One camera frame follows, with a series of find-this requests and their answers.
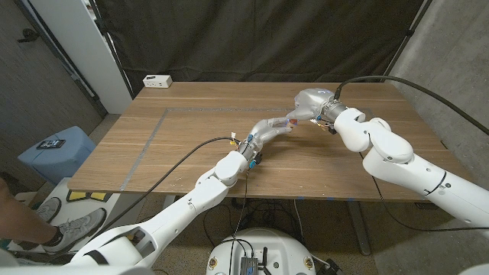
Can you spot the white power strip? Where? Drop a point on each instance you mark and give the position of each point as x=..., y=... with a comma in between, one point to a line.
x=157, y=81

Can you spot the grey table leg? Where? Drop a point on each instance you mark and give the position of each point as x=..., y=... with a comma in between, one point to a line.
x=359, y=229

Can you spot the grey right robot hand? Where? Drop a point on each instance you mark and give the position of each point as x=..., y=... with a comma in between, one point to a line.
x=313, y=102

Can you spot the white pillar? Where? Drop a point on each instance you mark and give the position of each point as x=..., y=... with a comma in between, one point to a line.
x=84, y=46

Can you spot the wooden block with holes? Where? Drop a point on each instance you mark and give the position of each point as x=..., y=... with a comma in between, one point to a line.
x=289, y=124

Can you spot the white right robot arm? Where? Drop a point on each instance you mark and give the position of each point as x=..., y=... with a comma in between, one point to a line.
x=412, y=160

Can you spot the black wall rail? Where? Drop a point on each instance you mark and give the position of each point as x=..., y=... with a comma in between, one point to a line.
x=57, y=53

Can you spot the black backdrop curtain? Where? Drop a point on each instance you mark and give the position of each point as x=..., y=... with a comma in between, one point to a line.
x=260, y=38

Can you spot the person's bare leg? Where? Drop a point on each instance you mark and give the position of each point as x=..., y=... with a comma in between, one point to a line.
x=19, y=221

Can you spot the black phone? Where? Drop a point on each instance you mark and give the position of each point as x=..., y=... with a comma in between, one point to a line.
x=50, y=144

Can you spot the black backdrop stand pole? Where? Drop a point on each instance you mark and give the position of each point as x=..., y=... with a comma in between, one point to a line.
x=111, y=49
x=409, y=34

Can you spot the grey sneaker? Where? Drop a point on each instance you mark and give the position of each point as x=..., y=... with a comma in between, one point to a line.
x=82, y=225
x=49, y=209

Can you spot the blue stool with phone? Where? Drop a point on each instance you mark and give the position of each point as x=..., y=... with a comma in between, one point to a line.
x=57, y=160

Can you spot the white table leg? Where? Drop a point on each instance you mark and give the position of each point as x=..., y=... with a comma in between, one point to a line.
x=170, y=200

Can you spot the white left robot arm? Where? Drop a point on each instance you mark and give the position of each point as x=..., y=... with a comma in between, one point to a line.
x=187, y=214

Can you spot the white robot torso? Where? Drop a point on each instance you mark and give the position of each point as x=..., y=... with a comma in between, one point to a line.
x=263, y=244

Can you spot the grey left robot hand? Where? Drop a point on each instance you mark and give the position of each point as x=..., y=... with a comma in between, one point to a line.
x=267, y=131

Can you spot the black desk control panel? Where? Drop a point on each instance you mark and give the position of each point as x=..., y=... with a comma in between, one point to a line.
x=426, y=206

